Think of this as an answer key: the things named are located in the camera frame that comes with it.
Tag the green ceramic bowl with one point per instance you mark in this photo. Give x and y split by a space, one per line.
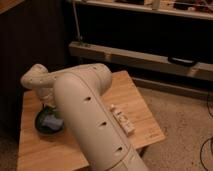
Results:
45 111

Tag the metal pole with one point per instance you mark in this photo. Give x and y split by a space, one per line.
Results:
79 37

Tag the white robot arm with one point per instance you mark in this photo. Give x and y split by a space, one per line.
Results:
77 95

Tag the black handle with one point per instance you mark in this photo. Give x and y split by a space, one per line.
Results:
185 63

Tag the wooden table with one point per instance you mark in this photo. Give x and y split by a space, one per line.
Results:
60 152

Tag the small white box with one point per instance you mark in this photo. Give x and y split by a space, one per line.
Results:
122 119

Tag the wooden shelf beam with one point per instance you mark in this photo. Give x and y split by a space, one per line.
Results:
140 60

